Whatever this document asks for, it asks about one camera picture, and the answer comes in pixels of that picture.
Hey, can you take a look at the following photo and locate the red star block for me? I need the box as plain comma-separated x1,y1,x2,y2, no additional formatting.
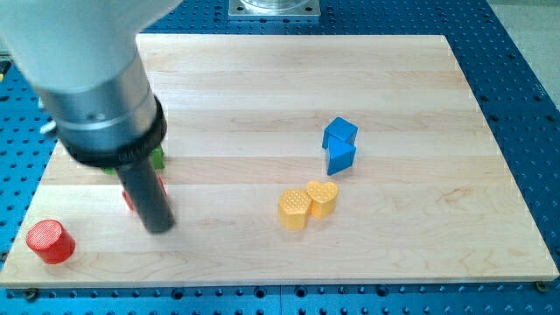
122,177,167,212

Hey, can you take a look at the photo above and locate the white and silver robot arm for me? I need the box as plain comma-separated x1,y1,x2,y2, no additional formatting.
1,0,180,168

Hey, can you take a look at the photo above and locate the light wooden board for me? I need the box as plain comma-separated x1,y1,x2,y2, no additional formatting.
1,34,558,288

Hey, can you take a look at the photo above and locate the yellow pentagon block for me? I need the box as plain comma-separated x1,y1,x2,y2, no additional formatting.
278,189,312,229

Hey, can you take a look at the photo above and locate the yellow heart block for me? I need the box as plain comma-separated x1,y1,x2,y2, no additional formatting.
305,181,339,219

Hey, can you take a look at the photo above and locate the blue triangular block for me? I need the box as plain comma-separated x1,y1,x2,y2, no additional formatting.
326,136,356,176

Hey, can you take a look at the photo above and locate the blue cube block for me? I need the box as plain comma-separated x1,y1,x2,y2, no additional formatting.
322,116,358,149

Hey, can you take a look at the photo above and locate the green block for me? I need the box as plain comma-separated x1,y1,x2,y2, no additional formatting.
101,146,165,175

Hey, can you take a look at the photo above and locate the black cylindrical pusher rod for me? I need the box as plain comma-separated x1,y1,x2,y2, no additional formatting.
116,158,175,234

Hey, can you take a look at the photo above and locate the red cylinder block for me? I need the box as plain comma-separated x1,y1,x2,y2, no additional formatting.
25,219,76,264

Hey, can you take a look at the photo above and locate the blue perforated metal table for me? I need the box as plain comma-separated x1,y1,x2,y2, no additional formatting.
1,1,559,314

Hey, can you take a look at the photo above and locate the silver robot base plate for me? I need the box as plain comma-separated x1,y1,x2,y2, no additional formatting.
228,0,321,18

